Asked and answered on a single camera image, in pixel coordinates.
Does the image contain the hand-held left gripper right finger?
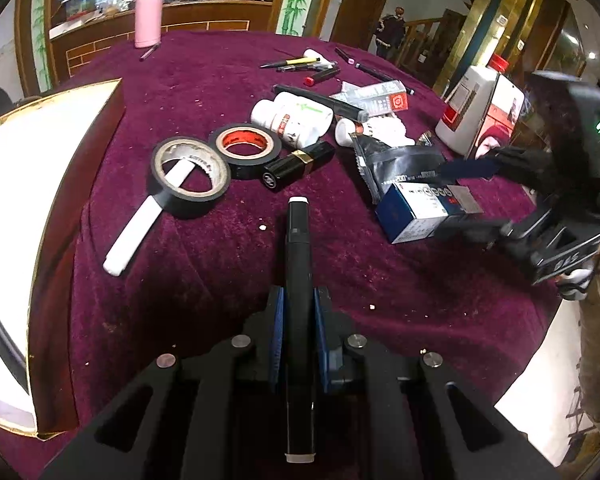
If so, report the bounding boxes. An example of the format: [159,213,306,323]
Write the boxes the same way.
[314,287,561,480]

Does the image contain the maroon velvet tablecloth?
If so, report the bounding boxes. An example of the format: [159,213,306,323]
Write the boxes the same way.
[27,30,567,480]

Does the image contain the crumpled white tissue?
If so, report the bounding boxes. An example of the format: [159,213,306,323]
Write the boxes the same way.
[362,114,417,147]

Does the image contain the wooden stair railing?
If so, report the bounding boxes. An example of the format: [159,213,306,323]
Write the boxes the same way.
[399,14,453,72]

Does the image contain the gold-rimmed white box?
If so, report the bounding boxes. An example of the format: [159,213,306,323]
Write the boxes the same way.
[0,78,126,441]

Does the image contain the pink thermos bottle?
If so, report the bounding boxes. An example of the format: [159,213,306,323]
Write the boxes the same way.
[133,0,164,49]

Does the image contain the long black pen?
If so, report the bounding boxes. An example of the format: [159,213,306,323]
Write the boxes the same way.
[355,62,416,96]

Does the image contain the black foil pouch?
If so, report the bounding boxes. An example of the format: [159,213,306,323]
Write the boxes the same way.
[351,134,448,206]

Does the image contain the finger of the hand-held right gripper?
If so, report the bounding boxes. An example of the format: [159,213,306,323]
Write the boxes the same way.
[435,210,531,248]
[437,146,553,181]

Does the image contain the small white bottle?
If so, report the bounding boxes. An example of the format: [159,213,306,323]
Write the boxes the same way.
[334,118,366,149]

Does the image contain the black tape roll white core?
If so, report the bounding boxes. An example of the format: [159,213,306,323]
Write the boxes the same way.
[150,136,232,219]

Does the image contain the gold door frame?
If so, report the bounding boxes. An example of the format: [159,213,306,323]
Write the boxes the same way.
[432,0,553,97]

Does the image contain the wooden door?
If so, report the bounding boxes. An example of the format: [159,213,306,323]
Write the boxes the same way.
[332,0,396,52]

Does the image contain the black tape roll red core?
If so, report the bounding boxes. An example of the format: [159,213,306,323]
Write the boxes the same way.
[208,123,283,181]

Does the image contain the black marker white ends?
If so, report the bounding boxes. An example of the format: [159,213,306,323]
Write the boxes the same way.
[283,197,315,463]

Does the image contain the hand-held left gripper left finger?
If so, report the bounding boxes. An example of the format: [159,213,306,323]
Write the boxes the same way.
[40,287,284,480]

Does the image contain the red white printed carton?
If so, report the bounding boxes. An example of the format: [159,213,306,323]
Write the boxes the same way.
[474,73,527,162]

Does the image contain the wooden counter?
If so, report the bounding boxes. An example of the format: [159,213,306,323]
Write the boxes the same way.
[49,0,277,84]

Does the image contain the clear plastic box red label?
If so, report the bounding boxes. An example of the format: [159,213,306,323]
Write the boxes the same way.
[329,81,411,117]

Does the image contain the white bottle green label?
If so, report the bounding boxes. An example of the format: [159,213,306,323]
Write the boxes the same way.
[274,92,334,149]

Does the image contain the large white bottle red cap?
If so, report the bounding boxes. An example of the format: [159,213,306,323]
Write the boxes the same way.
[434,54,511,157]

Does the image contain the blue and white carton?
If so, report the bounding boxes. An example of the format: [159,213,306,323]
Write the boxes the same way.
[375,181,482,244]

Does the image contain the black lipstick gold band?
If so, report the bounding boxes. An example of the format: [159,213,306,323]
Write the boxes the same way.
[261,141,336,191]

